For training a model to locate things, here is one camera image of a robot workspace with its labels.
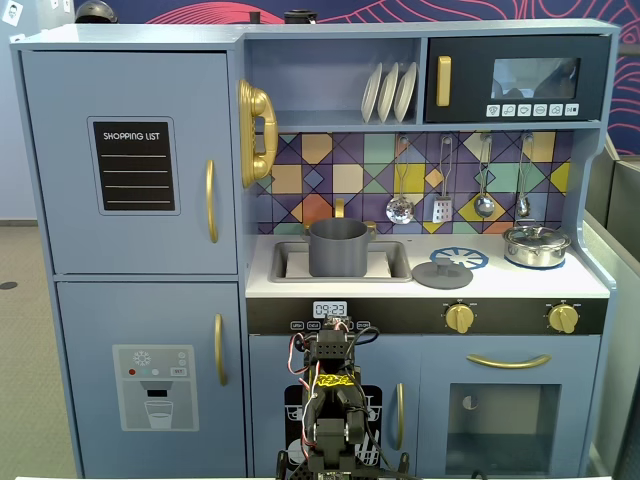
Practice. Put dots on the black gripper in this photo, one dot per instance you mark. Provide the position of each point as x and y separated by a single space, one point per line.
334 324

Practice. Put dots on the gray pot lid with knob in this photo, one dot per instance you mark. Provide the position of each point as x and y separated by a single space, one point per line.
442 275

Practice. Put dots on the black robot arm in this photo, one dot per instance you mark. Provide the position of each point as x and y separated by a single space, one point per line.
332 430

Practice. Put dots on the shiny steel pot lid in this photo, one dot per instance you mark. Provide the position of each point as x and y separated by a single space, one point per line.
535 234

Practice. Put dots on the white digital clock display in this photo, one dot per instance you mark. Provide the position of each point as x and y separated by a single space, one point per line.
330 309

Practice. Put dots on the blue dishwasher door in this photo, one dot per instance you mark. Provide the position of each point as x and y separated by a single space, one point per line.
270 360

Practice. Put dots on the black stove control panel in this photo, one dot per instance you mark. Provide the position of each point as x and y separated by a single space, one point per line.
410 315

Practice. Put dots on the gray plastic pot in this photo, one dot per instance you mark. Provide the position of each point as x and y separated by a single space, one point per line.
337 250

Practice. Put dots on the blue oven door with window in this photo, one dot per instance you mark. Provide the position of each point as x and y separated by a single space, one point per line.
435 360

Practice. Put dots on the gray toy sink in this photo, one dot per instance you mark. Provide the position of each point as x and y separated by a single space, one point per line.
397 262

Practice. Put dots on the gold tap knob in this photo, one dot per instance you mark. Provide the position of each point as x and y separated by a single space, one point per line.
372 228

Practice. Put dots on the gold stove knob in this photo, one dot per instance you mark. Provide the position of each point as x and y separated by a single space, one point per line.
460 318
564 318

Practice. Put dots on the gold toy faucet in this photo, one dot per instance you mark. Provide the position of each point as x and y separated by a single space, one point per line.
339 207

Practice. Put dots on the steel skimmer spoon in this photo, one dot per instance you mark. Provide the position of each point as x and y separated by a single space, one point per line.
400 210

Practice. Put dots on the steel slotted spatula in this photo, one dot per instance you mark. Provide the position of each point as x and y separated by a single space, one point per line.
443 210

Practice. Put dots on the steel ladle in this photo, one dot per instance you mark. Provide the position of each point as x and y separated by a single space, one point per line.
484 206

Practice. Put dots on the steel small spoon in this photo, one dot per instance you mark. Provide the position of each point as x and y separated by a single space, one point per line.
523 206

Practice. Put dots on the blue fridge door with dispenser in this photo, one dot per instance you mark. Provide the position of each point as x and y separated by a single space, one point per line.
90 320

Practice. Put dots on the gold toy telephone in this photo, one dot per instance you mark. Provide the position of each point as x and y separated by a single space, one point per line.
257 105

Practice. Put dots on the white toy plate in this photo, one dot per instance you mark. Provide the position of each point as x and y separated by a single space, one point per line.
406 92
371 95
387 95

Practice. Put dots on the black shopping list chalkboard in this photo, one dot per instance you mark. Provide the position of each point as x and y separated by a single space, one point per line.
134 165

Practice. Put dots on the blue wooden toy kitchen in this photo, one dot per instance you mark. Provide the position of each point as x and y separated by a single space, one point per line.
280 75

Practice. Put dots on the black toy microwave door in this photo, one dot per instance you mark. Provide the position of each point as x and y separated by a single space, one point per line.
470 75

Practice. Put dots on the blue fridge door with chalkboard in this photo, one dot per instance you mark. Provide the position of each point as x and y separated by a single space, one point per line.
60 200

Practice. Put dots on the dark round floor cover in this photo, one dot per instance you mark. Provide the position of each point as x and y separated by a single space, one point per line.
7 285

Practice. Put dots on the black round object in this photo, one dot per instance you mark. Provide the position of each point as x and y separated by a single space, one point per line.
300 16

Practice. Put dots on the small black object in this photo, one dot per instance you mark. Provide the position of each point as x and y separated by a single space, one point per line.
255 18

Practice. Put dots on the black helmet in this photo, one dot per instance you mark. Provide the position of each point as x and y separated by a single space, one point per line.
96 12

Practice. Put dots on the white paper with face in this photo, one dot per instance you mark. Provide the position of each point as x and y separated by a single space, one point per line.
11 15

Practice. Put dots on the small wrist camera board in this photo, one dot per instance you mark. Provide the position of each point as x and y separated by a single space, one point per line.
337 321

